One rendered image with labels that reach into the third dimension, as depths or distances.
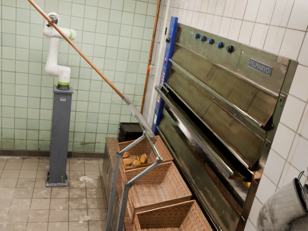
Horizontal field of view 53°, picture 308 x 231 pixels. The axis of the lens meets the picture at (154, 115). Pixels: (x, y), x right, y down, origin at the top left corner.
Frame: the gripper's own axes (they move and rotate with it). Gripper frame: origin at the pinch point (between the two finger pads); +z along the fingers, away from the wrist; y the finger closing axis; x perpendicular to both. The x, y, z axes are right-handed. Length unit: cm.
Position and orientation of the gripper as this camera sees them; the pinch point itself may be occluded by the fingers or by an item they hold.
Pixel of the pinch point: (51, 22)
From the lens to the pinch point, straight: 283.0
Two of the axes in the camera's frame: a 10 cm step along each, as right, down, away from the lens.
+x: -6.1, -6.5, -4.5
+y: -7.5, 6.6, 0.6
